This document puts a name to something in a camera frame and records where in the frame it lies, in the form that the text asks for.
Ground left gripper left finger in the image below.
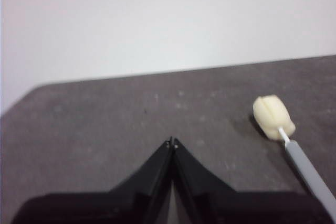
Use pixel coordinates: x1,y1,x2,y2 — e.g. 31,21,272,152
10,136,174,224

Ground grey-handled sponge cup brush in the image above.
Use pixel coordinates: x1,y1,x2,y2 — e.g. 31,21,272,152
252,94,336,210

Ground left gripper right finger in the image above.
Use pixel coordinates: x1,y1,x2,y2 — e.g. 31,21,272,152
173,137,336,224

